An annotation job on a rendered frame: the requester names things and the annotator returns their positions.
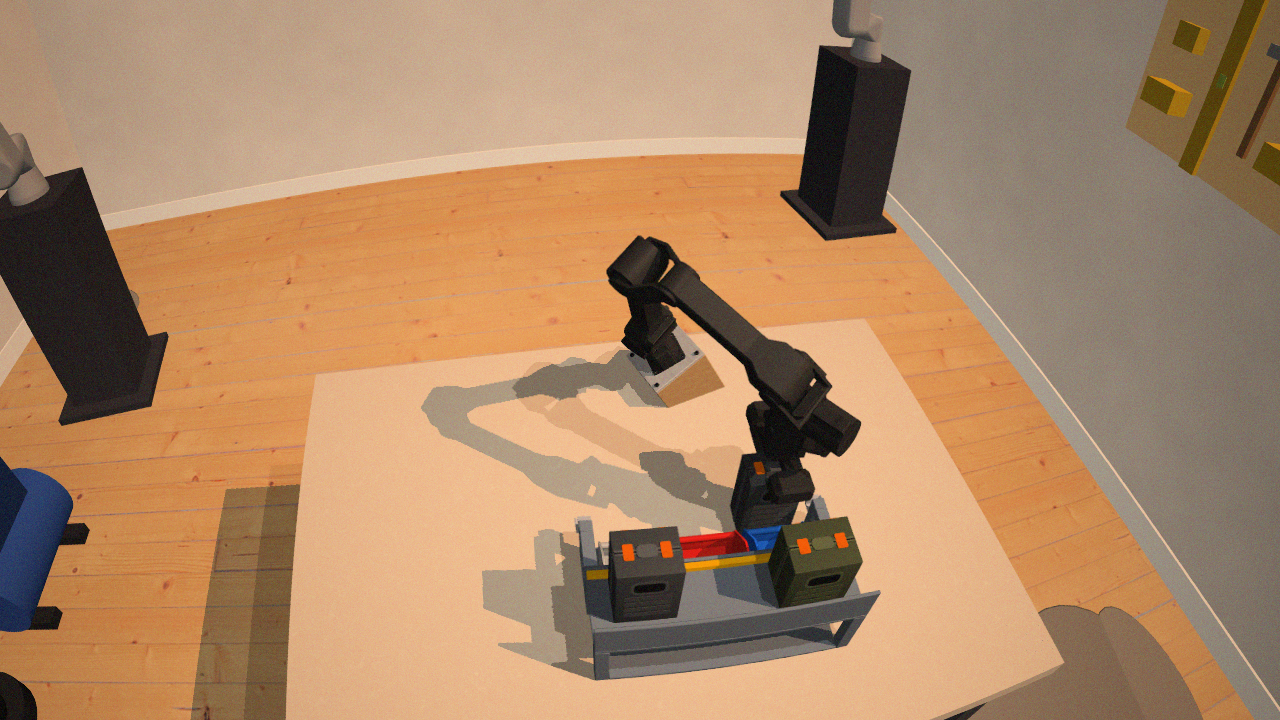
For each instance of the yellow flat bar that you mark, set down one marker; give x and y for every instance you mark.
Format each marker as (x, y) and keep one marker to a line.
(702, 565)

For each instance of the blue bin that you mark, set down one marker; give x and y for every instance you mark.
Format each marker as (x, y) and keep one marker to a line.
(764, 537)

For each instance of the red open bin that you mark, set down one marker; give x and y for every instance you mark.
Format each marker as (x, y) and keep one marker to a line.
(713, 544)

